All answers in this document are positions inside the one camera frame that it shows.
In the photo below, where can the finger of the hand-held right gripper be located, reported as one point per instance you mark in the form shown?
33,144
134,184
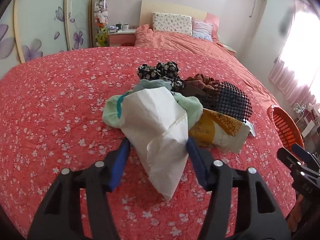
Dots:
286,156
301,150

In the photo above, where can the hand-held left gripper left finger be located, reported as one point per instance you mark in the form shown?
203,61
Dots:
120,160

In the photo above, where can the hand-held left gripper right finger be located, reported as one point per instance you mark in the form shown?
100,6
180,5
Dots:
197,160

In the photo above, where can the orange plastic basket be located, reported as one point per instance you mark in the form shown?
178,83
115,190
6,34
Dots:
285,127

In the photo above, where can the white paper bag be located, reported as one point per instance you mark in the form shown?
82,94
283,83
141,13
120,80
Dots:
155,130

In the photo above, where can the person's right hand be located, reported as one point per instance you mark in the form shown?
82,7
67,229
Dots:
294,220

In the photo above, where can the mint green cloth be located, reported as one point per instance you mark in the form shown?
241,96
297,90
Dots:
112,112

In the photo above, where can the dark checkered garment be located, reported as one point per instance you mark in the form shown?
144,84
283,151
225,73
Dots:
232,102

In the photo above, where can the red floral blanket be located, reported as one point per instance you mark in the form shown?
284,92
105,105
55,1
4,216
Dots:
75,105

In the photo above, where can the pink curtain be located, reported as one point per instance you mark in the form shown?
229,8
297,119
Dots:
292,75

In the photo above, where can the brown plaid scrunchie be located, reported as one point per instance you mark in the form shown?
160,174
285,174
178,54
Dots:
202,80

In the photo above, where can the black floral scrunchie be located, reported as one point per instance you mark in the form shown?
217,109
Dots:
160,71

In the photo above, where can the beige nightstand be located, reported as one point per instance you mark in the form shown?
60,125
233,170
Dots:
229,48

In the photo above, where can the pink duvet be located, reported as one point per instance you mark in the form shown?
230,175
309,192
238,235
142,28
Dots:
187,42

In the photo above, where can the pink nightstand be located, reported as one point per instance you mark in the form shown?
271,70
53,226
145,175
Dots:
121,38

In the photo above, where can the yellow green plush toy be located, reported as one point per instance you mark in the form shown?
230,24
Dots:
102,37

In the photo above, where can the pink striped pillow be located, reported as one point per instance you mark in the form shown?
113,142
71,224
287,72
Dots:
202,28

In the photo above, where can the dark mug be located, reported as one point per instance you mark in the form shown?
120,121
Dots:
118,27

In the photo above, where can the white mug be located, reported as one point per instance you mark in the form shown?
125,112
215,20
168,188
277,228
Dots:
125,26

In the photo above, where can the cream floral pillow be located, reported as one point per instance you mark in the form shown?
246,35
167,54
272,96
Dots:
172,22

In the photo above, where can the clear plush toy case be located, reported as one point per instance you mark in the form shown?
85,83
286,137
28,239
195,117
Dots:
101,20

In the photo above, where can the pink plain pillow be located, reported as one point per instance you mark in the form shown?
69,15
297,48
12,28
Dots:
212,18

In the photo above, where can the white plush toy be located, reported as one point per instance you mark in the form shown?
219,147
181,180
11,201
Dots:
100,12

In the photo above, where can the beige wooden headboard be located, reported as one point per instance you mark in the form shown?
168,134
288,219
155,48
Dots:
162,7

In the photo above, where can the floral sliding door wardrobe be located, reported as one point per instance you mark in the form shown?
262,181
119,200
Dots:
40,20

